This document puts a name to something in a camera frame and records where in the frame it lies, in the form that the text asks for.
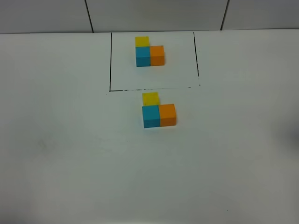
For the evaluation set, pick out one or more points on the blue template cube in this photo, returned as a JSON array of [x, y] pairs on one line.
[[142, 55]]

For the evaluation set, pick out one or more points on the orange template cube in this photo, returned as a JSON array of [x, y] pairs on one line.
[[157, 55]]

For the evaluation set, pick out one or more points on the yellow template cube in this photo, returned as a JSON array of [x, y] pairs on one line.
[[142, 41]]

